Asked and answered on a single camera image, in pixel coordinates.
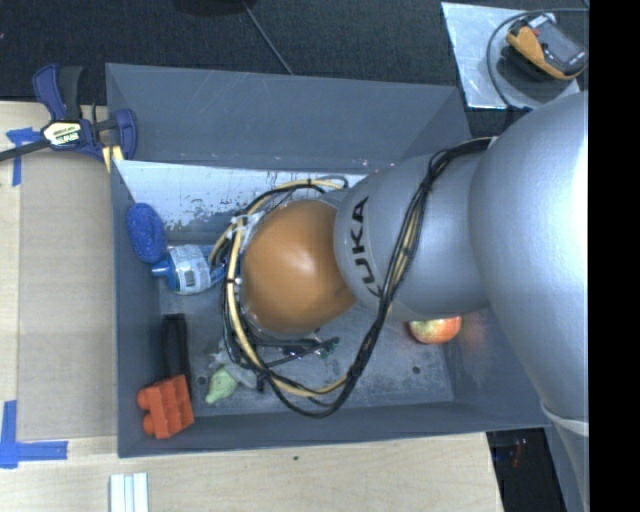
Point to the clear plastic thing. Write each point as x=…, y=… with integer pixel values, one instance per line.
x=242, y=375

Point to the pale green toy pear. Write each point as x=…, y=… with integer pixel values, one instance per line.
x=221, y=386

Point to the black long block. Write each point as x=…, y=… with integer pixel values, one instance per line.
x=175, y=345

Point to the red and yellow apple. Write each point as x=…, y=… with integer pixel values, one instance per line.
x=435, y=330

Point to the orange toy brick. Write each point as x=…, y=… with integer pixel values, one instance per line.
x=167, y=407

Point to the blue sponge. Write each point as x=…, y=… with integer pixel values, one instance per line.
x=146, y=232

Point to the grey metal bin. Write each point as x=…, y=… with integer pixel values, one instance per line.
x=300, y=120

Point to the pale wood board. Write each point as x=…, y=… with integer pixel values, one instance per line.
x=65, y=300

